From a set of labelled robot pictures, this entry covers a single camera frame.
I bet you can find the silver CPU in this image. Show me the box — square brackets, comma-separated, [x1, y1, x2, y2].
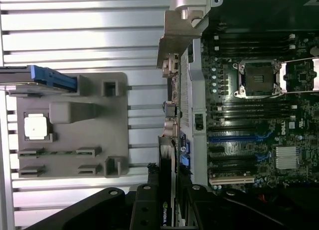
[24, 113, 48, 140]

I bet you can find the hard disk with blue caddy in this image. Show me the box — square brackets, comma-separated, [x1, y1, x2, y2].
[0, 65, 78, 93]

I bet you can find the green Dell motherboard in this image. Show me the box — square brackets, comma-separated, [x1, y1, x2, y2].
[201, 18, 319, 193]

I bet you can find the grey plastic parts rack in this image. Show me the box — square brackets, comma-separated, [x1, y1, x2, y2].
[16, 72, 130, 178]

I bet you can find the silver chipset heat sink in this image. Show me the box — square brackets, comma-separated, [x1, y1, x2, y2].
[275, 146, 300, 170]

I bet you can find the blue expansion slot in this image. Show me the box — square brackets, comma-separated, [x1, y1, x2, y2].
[209, 136, 259, 143]

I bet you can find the metal socket cover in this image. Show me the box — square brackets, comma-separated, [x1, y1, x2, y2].
[280, 57, 319, 94]

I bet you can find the CPU socket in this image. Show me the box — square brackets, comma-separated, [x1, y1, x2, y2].
[233, 60, 284, 99]

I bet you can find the open black PC case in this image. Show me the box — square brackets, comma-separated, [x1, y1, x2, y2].
[169, 0, 319, 203]

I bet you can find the green RAM stick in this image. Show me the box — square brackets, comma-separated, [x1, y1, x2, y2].
[18, 149, 100, 156]

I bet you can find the white expansion slot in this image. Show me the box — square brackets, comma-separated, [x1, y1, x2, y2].
[208, 176, 255, 186]

